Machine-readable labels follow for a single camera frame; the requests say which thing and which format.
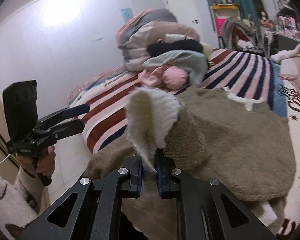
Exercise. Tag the folded pink grey duvet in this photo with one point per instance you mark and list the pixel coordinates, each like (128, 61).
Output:
(145, 29)

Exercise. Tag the blue wall poster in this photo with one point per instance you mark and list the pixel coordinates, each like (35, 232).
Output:
(127, 14)

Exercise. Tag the black garment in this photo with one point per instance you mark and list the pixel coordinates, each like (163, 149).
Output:
(159, 48)

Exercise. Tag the mannequin head with wig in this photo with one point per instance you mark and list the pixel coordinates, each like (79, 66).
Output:
(262, 14)

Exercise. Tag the pink garment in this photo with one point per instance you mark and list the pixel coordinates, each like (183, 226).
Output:
(172, 77)

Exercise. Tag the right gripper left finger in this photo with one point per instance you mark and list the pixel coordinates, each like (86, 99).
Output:
(91, 209)

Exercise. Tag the person's left hand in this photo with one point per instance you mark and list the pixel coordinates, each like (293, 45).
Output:
(45, 165)

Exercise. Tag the black bookshelf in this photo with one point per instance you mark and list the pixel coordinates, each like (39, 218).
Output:
(286, 22)

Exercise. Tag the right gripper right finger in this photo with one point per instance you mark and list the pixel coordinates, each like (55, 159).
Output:
(205, 209)

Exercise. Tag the grey-green garment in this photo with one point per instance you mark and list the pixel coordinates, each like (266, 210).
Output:
(194, 63)

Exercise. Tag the cream white garment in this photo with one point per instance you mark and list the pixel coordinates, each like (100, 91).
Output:
(170, 38)

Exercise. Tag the pink knitted pillow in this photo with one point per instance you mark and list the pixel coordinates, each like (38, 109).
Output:
(290, 70)

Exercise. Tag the chair with grey clothes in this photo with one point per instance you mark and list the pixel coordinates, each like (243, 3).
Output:
(237, 35)

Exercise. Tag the crumpled floral pink blanket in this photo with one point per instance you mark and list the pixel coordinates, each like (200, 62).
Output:
(286, 54)

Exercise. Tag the striped fleece bed blanket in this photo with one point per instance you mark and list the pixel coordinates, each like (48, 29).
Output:
(243, 75)

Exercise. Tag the white door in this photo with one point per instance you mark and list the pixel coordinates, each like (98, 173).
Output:
(186, 13)

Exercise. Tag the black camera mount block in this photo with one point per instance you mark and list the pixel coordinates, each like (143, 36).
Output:
(20, 108)

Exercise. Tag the yellow shelf unit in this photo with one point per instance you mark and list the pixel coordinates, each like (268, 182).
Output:
(221, 12)

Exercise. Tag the person's left forearm sleeve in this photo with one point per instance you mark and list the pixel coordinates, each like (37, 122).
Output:
(20, 203)

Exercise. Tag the black desk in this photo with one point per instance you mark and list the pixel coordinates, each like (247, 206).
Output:
(273, 43)

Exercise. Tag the brown knit sweater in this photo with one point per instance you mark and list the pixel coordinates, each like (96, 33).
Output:
(209, 134)

